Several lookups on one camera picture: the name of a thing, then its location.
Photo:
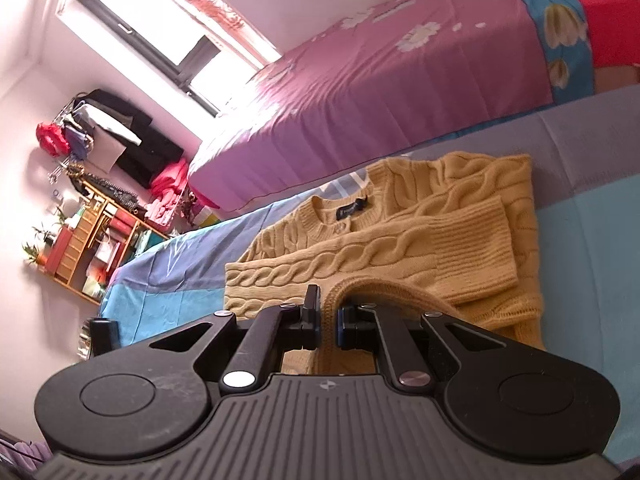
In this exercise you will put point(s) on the tan cable-knit cardigan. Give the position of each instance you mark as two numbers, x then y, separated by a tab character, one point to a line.
457	234

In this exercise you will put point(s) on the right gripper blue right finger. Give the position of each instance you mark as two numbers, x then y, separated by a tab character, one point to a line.
356	328

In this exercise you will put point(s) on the wooden storage shelf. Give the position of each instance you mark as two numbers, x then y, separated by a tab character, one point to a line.
90	246

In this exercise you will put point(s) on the window with dark frame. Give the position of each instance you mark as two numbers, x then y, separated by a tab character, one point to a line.
204	47

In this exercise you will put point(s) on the red clothes pile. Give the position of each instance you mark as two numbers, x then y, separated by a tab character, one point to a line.
172	197

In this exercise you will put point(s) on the blue grey patchwork bedsheet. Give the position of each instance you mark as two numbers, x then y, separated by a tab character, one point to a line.
586	182

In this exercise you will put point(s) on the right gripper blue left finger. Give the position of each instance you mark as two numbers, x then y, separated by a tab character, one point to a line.
301	325

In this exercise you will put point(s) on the hanging dark clothes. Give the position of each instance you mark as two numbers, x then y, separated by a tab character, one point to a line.
124	136

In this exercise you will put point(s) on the purple floral bed cover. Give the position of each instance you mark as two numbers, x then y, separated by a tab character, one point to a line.
387	79

